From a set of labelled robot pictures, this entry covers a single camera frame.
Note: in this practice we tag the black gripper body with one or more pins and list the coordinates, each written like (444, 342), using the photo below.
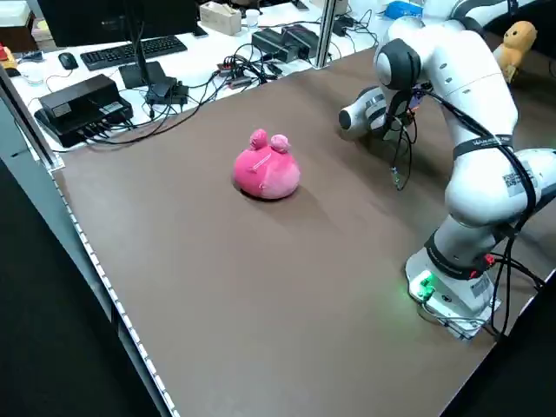
(399, 110)

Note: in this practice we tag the purple foam block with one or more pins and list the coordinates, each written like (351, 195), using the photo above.
(415, 101)

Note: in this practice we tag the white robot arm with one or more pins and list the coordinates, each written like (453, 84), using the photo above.
(482, 11)
(473, 87)

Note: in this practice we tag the black power brick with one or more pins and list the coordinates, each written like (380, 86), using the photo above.
(271, 43)
(304, 37)

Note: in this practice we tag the yellow plush toy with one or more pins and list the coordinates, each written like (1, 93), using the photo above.
(517, 43)

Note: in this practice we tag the pink plush toy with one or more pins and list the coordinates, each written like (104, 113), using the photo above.
(265, 174)

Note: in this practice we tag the white paper cup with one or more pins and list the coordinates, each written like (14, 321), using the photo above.
(253, 19)

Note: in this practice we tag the usb hub with plugs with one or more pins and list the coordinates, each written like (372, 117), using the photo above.
(230, 67)

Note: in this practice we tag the white desk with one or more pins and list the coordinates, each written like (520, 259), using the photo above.
(208, 50)

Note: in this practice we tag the cardboard box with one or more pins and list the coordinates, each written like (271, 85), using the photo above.
(219, 17)

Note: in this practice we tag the black power adapter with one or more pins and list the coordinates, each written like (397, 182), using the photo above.
(167, 92)

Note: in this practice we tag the black keyboard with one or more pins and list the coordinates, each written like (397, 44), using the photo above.
(130, 52)

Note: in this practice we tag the black computer monitor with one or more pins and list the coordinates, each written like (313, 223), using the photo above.
(108, 21)

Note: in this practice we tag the black electronics box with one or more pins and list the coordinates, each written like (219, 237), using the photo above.
(82, 108)

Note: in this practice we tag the black computer mouse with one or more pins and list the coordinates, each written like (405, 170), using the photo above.
(68, 61)

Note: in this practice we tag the aluminium frame post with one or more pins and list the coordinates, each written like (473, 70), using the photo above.
(330, 30)

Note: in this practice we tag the aluminium table frame rail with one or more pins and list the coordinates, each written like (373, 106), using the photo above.
(74, 243)

